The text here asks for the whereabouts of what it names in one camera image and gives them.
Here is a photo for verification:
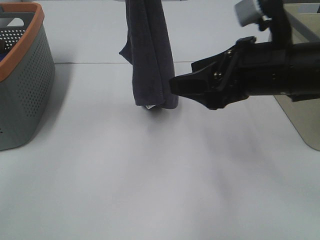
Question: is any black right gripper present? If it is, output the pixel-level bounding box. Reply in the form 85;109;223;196
169;37;290;110

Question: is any dark grey towel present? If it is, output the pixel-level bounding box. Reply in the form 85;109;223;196
119;0;179;109

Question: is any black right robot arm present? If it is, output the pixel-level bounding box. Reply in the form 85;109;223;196
169;0;320;110

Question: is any beige basket grey rim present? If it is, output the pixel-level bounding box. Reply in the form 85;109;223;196
274;0;320;151

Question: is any grey perforated basket orange rim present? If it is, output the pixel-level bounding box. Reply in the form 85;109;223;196
0;2;56;151

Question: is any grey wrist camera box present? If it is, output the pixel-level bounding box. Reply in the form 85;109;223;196
234;0;264;27

